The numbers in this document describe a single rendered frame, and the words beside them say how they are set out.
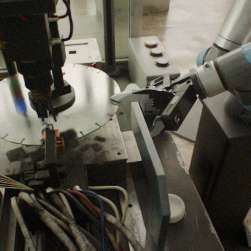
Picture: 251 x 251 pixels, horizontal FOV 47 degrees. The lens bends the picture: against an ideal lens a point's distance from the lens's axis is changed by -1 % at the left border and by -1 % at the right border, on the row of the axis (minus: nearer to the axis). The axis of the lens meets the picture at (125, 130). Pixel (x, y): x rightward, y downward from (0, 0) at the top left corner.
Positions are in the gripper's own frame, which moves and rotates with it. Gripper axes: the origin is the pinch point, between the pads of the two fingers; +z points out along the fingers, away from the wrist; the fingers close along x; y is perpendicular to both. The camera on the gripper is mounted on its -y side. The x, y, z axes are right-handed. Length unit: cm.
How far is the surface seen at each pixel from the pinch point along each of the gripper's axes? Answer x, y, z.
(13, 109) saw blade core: 19.0, -4.8, 18.4
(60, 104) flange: 14.0, -3.7, 8.7
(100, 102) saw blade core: 8.5, -1.0, 1.7
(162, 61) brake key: -2.8, 28.6, -9.1
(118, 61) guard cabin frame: -4, 50, 11
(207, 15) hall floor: -113, 327, -23
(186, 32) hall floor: -97, 273, 3
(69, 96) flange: 13.3, -0.5, 7.4
